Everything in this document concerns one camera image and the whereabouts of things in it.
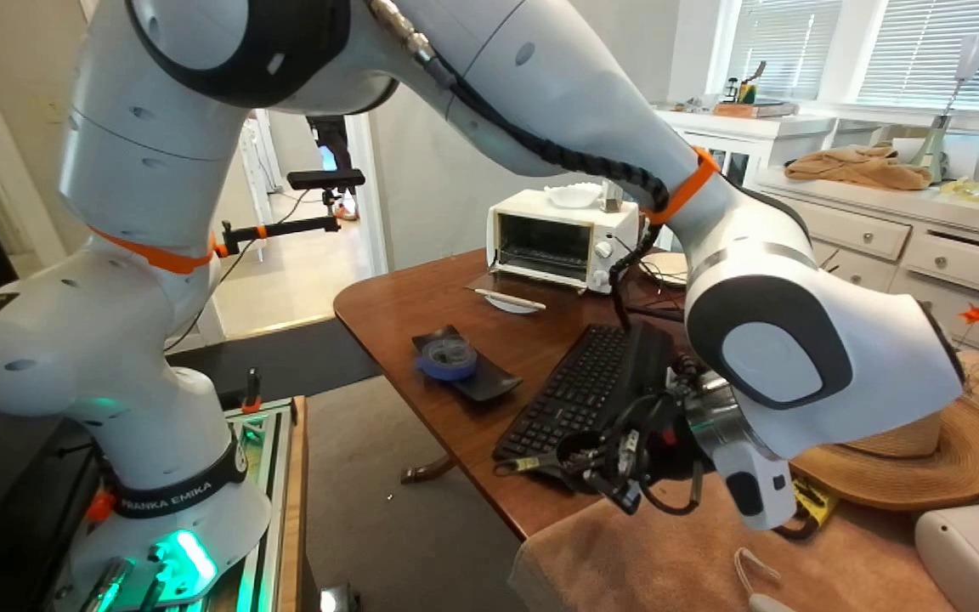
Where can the brown woven basket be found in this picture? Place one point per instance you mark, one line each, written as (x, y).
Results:
(857, 172)

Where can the white drawer dresser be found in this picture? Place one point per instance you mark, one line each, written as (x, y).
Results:
(944, 259)

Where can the white glass-door cabinet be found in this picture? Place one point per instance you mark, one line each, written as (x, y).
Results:
(762, 140)

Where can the white round plate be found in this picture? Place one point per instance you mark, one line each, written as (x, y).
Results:
(665, 270)

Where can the tray with utensils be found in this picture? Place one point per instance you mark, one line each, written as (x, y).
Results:
(751, 104)

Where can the white window blind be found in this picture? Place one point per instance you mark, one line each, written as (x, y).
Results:
(948, 54)
(779, 38)

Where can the blue tape roll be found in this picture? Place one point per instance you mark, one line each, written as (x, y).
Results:
(446, 369)

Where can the orange paper flower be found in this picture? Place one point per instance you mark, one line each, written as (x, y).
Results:
(978, 316)

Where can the black yellow hand tool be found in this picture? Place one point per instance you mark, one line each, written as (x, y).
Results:
(814, 504)

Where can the black rectangular tray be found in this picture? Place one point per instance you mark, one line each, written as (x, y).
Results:
(491, 386)

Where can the straw sun hat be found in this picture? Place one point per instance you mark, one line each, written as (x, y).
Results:
(944, 465)

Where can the white toaster oven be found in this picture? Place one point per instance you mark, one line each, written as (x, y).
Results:
(559, 244)

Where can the black computer keyboard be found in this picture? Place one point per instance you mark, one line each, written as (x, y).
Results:
(578, 386)

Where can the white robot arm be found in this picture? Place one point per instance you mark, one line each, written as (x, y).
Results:
(512, 69)

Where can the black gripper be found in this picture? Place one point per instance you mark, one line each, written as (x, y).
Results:
(660, 436)

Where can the black camera boom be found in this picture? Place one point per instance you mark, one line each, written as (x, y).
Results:
(298, 223)

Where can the tan terry towel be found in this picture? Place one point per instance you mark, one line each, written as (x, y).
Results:
(669, 556)

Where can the small glass jar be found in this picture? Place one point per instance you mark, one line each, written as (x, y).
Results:
(614, 197)

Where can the tall silver vase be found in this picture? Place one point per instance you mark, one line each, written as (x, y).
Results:
(944, 124)

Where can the small brown floor object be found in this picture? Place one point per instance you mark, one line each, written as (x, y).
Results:
(425, 470)

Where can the white headset device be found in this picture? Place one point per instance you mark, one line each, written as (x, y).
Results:
(966, 556)

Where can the wooden aluminium robot stand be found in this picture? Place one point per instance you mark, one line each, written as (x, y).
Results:
(287, 511)

